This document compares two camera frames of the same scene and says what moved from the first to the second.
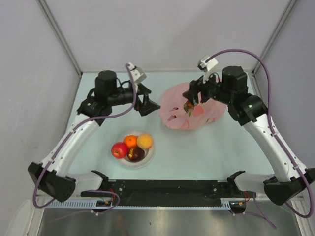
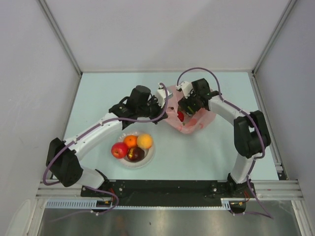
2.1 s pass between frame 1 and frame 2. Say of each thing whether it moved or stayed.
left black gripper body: moved
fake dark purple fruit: stayed
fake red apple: stayed
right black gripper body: moved
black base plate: stayed
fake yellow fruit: stayed
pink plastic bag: stayed
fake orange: stayed
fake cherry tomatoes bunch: moved
